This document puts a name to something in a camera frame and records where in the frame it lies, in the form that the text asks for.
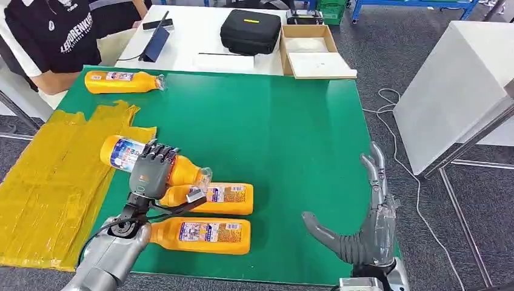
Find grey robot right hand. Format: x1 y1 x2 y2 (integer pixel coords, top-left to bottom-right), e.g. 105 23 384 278
302 141 401 267

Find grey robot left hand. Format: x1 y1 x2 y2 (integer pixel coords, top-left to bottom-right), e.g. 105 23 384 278
128 140 181 199

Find orange drink bottle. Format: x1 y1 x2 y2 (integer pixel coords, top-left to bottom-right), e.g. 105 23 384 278
84 70 166 95
149 217 252 255
159 182 255 216
99 135 213 192

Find yellow plastic sheet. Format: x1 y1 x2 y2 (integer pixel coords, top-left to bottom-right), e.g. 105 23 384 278
0 100 158 272

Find green table mat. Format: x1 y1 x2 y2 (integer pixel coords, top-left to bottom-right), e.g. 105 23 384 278
56 65 402 287

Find dark blue tablet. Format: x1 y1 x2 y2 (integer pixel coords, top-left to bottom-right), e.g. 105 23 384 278
138 10 172 63

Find grey metal table leg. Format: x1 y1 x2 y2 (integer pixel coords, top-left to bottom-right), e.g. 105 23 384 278
0 90 41 132

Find black phone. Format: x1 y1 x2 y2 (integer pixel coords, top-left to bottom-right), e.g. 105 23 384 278
142 18 174 32

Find white box-shaped table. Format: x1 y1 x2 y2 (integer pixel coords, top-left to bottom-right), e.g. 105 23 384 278
393 21 514 175

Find person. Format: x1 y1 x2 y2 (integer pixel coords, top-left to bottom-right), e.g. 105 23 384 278
88 0 149 67
0 0 103 97

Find black carrying case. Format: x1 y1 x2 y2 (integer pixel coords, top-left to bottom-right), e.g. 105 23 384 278
219 9 282 56

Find white flat board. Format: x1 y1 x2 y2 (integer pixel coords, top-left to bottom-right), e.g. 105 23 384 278
287 52 358 79

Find white foam sheet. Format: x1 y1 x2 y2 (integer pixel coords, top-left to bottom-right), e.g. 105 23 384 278
285 37 328 53

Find black bag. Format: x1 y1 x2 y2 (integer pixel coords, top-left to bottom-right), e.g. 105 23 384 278
224 0 291 10

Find open cardboard box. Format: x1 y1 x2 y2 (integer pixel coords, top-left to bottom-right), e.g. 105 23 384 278
279 24 358 80

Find green plastic crate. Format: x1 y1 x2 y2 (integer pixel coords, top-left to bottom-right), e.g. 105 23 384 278
317 0 348 25

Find white floor cable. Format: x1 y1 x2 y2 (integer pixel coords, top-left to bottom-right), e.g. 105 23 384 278
362 88 467 291

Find silver metal table frame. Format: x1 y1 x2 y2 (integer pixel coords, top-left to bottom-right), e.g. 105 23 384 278
417 78 514 288

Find blue metal cart frame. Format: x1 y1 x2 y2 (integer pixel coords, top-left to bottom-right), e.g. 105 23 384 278
351 0 481 23

